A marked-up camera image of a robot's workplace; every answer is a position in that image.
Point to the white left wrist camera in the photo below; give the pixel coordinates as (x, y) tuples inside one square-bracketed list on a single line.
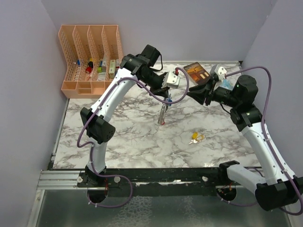
[(172, 80)]

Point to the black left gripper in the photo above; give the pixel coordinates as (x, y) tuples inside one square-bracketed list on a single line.
[(158, 91)]

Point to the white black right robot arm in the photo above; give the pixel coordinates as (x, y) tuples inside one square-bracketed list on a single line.
[(279, 186)]

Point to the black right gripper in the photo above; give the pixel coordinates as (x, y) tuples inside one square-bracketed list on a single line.
[(202, 93)]

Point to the orange paperback book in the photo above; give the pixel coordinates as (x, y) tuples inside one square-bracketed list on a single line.
[(197, 73)]

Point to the green white box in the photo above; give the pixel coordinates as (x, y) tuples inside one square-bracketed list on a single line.
[(112, 69)]

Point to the blue handled key ring organiser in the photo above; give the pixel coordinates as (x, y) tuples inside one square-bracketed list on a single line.
[(164, 109)]

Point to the red black small bottle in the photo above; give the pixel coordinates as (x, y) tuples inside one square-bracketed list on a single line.
[(89, 68)]

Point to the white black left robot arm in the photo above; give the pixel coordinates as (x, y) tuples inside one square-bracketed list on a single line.
[(96, 119)]

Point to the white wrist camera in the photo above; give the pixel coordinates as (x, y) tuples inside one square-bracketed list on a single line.
[(218, 73), (172, 80)]

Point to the yellow tagged key bunch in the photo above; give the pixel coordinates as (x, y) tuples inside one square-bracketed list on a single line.
[(196, 138)]

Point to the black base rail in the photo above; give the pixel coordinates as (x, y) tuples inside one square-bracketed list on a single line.
[(157, 190)]

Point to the peach plastic file organiser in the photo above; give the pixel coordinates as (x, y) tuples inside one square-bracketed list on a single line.
[(92, 54)]

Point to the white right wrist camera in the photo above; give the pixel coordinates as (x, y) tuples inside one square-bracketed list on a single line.
[(218, 73)]

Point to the blue packaged toothbrush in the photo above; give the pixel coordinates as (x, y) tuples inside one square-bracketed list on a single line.
[(227, 84)]

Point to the aluminium frame rail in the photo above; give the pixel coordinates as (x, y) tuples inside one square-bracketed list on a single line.
[(59, 179)]

